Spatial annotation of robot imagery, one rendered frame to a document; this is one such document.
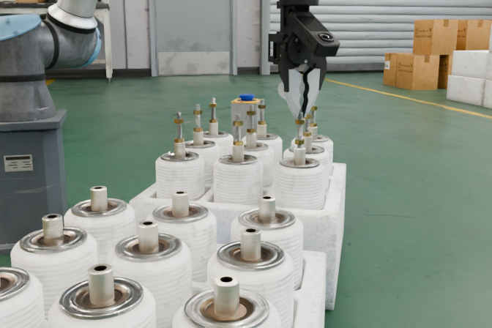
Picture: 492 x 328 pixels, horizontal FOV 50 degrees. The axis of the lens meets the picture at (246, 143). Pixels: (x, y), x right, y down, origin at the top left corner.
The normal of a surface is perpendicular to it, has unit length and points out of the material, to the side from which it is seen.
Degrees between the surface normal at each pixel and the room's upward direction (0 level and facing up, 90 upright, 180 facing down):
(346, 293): 0
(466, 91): 90
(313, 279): 0
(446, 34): 90
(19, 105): 72
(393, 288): 0
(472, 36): 90
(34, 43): 90
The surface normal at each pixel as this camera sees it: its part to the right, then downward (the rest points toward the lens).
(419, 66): 0.21, 0.20
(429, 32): -0.97, 0.05
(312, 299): 0.00, -0.98
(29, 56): 0.79, 0.13
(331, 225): -0.22, 0.20
